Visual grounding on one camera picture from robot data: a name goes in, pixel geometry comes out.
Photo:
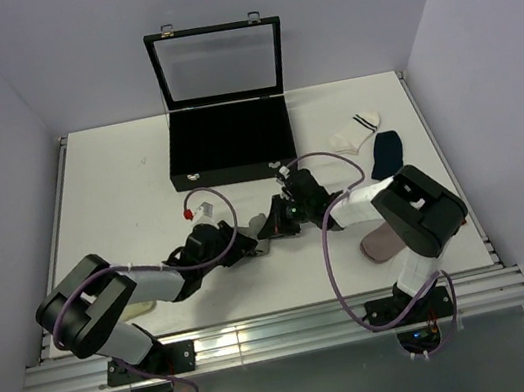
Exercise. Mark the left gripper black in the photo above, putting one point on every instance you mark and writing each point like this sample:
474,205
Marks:
241,245

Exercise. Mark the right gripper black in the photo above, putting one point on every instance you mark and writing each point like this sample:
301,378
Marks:
276,225

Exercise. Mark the grey sock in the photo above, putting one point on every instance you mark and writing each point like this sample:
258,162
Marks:
255,224

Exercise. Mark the white sock with dark stripes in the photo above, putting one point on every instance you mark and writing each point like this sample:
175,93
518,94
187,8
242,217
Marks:
360,128

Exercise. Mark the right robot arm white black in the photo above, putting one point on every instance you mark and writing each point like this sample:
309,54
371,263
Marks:
419,211

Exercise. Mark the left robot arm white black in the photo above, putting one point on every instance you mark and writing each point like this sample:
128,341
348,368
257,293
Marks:
83,313

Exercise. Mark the mauve sock with red stripes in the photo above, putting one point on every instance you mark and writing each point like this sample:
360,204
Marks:
381,244

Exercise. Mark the black display case with glass lid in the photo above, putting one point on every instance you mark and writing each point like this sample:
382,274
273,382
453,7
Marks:
223,94

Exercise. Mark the navy blue sock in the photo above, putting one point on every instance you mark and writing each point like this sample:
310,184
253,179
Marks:
387,155

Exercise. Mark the pale yellow sock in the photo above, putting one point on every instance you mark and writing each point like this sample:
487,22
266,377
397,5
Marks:
139,309

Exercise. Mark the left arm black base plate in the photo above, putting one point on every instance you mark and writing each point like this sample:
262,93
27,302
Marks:
172,359

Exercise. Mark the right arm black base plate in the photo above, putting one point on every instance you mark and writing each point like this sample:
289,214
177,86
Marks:
435,304

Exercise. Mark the aluminium rail frame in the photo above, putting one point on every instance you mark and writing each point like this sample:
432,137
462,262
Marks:
274,324

